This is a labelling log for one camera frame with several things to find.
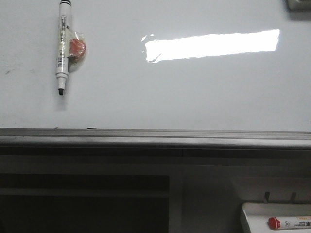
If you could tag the black metal hook left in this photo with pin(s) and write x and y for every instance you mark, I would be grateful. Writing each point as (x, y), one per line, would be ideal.
(266, 197)

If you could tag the grey wall outlet plate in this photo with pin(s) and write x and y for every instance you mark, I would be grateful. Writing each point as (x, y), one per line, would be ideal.
(299, 5)

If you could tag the white plastic marker holder box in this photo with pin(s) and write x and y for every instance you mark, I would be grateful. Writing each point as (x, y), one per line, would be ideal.
(255, 216)

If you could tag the white whiteboard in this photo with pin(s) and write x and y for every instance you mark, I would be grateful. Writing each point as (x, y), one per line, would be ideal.
(159, 64)

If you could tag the red-capped white marker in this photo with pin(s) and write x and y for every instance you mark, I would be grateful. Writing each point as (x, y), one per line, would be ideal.
(286, 223)

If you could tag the white black-tip whiteboard marker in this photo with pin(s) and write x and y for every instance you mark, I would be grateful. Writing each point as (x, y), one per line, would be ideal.
(62, 69)

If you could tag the grey aluminium marker tray rail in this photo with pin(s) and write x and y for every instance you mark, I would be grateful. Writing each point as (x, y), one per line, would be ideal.
(127, 138)

